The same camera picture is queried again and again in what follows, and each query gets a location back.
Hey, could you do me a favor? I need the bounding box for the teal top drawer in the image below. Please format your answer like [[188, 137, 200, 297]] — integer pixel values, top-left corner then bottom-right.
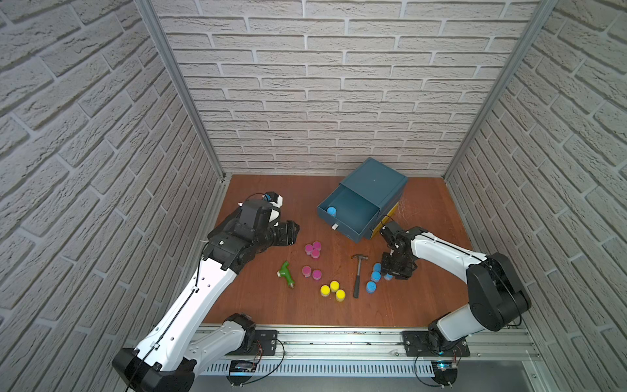
[[317, 185, 380, 243]]

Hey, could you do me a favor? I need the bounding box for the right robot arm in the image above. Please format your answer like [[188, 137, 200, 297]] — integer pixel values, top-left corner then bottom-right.
[[380, 221, 532, 354]]

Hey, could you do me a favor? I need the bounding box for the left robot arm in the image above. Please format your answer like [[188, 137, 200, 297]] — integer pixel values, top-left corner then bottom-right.
[[112, 192, 300, 391]]

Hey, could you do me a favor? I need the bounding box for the teal drawer cabinet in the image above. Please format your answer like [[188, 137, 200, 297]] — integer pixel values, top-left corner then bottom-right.
[[341, 158, 408, 238]]

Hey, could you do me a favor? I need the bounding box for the steel claw hammer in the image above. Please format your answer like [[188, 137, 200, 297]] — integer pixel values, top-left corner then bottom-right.
[[352, 254, 369, 299]]

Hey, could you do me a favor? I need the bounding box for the green toy drill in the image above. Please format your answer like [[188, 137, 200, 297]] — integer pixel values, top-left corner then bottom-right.
[[277, 261, 296, 289]]

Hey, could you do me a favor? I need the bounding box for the right controller box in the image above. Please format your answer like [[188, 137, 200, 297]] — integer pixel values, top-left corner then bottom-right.
[[431, 361, 458, 388]]

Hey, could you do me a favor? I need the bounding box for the controller box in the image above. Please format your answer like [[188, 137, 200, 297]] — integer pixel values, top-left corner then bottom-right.
[[226, 360, 257, 386], [431, 361, 458, 388]]

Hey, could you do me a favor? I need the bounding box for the left controller box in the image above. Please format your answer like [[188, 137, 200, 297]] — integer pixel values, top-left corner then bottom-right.
[[226, 360, 257, 386]]

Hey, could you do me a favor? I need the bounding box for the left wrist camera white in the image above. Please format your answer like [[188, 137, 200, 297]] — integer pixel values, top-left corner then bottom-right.
[[264, 191, 283, 209]]

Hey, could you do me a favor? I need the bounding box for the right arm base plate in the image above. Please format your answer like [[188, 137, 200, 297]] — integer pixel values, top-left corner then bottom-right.
[[401, 330, 470, 358]]

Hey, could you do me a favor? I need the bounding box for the left corner aluminium post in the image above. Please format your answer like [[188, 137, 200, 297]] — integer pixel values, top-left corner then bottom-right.
[[136, 0, 226, 182]]

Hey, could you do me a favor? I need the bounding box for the corner aluminium post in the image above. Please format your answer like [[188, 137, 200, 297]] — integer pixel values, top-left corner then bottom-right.
[[136, 0, 226, 182], [442, 0, 558, 182]]

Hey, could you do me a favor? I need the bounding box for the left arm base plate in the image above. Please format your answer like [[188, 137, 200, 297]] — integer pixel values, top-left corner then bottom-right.
[[226, 329, 279, 357]]

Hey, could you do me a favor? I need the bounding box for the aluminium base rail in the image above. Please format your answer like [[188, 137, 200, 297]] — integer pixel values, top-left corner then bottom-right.
[[190, 324, 542, 378]]

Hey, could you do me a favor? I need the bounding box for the right corner aluminium post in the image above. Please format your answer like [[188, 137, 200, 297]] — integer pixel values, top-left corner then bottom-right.
[[442, 0, 558, 182]]

